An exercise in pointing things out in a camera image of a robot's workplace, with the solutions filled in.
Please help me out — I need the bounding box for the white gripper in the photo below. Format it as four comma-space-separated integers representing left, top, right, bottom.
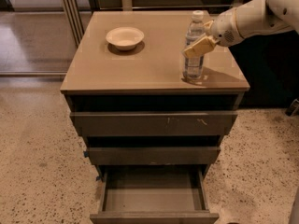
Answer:
182, 8, 244, 59

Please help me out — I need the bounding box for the clear plastic water bottle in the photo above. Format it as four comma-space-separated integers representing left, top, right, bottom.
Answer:
183, 10, 205, 81

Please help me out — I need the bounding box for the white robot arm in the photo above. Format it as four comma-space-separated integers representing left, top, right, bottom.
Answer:
183, 0, 299, 58

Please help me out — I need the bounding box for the grey drawer cabinet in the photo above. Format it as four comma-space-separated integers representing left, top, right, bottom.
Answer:
59, 10, 250, 179

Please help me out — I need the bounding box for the middle grey drawer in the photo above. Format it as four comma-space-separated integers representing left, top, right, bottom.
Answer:
84, 147, 221, 165

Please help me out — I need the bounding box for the top grey drawer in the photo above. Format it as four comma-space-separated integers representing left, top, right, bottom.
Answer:
70, 111, 237, 137

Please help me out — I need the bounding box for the bottom open grey drawer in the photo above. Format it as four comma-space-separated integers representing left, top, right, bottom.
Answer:
90, 165, 219, 224

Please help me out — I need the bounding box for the white bowl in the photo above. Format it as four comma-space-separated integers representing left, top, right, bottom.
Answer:
106, 27, 144, 50

